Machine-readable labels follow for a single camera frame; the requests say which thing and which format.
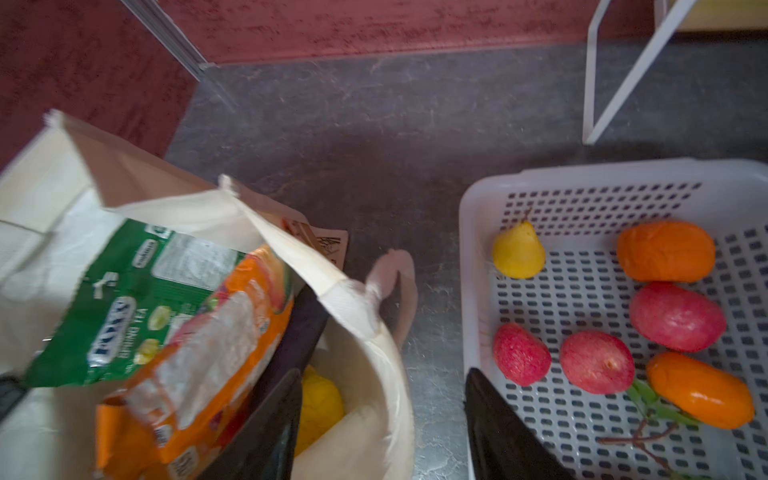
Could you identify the orange Fox's candy bag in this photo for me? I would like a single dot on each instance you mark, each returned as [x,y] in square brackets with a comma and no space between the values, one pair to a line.
[169,419]

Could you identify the green leafy sprig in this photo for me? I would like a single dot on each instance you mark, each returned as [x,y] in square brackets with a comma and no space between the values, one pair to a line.
[658,421]

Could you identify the purple eggplant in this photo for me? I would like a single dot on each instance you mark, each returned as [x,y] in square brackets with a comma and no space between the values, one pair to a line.
[307,322]

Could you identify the red apple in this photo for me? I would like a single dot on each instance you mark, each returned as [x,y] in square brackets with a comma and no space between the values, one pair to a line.
[676,318]
[597,362]
[521,357]

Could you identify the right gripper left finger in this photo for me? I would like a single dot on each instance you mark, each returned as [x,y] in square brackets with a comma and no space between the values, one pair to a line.
[264,447]

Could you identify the yellow pear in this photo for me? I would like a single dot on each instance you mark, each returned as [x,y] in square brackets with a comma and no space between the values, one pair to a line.
[518,253]

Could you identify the yellow lemon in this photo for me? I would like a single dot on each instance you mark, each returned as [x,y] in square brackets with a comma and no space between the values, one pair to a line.
[322,408]

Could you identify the small orange tangerine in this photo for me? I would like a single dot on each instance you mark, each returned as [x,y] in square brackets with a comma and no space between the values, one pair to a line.
[706,393]

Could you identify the green Fox's candy bag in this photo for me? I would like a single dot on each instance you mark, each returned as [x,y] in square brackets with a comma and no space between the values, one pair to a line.
[138,292]

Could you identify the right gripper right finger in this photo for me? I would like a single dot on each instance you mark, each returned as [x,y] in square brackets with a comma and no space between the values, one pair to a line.
[500,444]

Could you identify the cream canvas tote bag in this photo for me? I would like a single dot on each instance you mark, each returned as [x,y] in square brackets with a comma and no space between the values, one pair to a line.
[62,199]

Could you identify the red apple back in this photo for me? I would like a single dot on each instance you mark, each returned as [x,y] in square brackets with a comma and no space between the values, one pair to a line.
[676,318]

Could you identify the red apple middle left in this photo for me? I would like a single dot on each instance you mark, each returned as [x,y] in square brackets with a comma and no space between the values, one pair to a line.
[521,357]

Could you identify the orange fruit back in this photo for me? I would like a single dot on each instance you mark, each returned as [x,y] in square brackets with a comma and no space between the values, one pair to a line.
[666,251]

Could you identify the white plastic basket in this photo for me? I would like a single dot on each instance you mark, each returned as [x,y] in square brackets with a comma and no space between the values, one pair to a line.
[578,214]

